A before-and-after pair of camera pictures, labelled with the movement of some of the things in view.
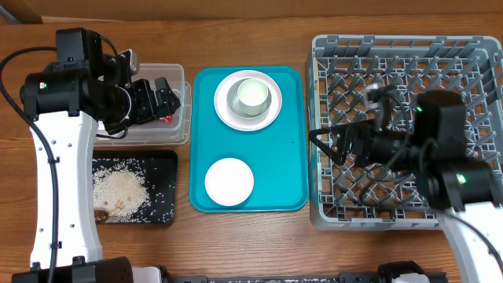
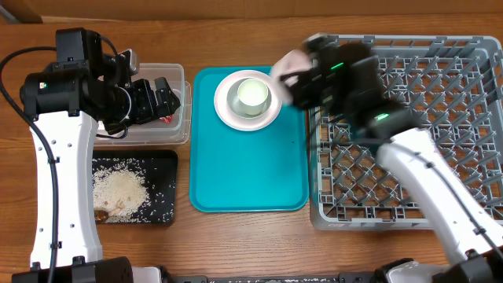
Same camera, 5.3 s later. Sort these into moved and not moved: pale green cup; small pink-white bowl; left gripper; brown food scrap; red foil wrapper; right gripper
Moved: small pink-white bowl; right gripper
Not moved: brown food scrap; red foil wrapper; left gripper; pale green cup
